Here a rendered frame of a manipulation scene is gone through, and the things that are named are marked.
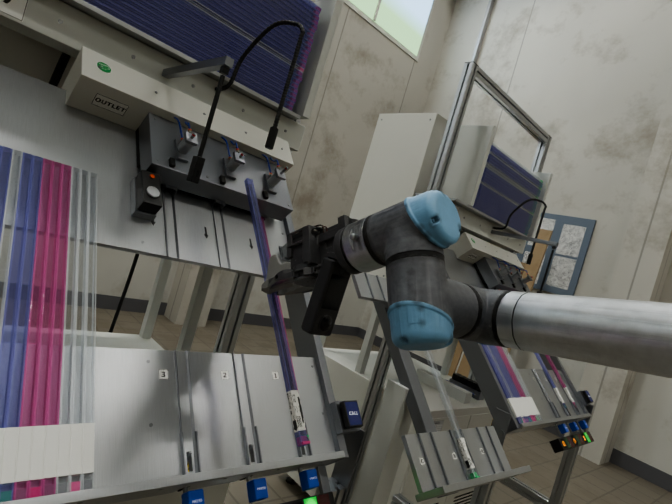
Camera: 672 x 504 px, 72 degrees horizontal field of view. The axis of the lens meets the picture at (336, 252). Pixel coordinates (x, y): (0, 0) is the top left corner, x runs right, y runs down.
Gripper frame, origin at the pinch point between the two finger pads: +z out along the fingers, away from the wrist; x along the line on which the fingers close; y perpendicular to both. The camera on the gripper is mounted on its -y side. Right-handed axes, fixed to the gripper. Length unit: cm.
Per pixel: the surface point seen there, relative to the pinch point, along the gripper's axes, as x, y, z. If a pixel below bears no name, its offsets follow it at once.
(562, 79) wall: -415, 293, 30
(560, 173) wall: -415, 192, 54
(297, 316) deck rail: -19.0, 0.5, 15.0
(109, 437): 22.3, -21.3, 7.0
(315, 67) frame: -20, 64, 6
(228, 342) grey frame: -22, 0, 48
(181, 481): 13.7, -27.7, 3.2
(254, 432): -1.0, -22.4, 6.6
